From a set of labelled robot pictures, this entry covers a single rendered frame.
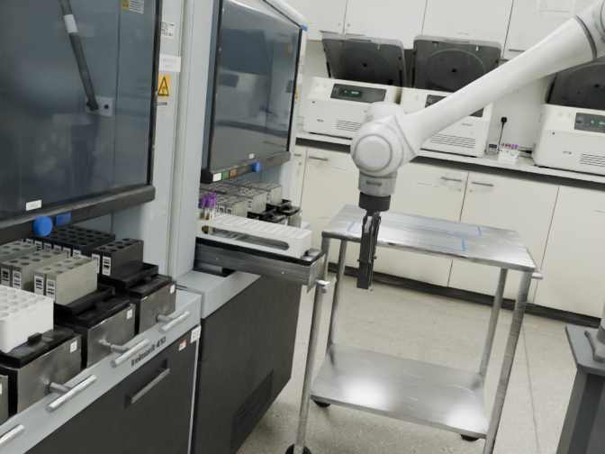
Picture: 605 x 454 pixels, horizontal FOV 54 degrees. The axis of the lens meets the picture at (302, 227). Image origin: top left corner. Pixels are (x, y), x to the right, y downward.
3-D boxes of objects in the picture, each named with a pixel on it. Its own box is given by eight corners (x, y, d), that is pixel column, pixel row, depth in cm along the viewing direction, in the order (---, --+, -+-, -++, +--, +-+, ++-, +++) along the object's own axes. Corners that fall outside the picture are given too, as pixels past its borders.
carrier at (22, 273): (58, 279, 112) (58, 249, 110) (67, 282, 111) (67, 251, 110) (11, 298, 101) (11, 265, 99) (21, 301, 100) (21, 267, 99)
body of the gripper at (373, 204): (364, 187, 145) (359, 224, 147) (356, 193, 137) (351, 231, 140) (393, 192, 143) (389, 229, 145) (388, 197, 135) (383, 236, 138)
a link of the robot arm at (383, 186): (356, 168, 136) (352, 194, 137) (394, 174, 133) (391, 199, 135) (364, 164, 144) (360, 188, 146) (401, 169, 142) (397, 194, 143)
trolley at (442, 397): (282, 469, 193) (311, 228, 173) (311, 400, 236) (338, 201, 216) (492, 523, 180) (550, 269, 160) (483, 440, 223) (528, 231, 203)
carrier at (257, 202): (259, 208, 190) (261, 190, 188) (266, 210, 189) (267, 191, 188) (245, 215, 179) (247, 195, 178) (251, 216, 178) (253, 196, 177)
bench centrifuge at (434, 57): (391, 146, 365) (408, 30, 348) (404, 140, 423) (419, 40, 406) (483, 159, 350) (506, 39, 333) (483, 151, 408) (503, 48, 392)
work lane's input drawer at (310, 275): (71, 241, 162) (71, 210, 160) (102, 231, 175) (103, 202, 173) (323, 298, 142) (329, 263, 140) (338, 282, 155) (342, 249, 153)
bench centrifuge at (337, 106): (300, 132, 382) (312, 29, 366) (329, 129, 439) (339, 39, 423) (384, 145, 365) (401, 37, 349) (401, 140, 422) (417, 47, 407)
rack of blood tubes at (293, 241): (190, 240, 152) (192, 217, 151) (207, 232, 162) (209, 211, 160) (298, 263, 144) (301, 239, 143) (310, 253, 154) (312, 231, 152)
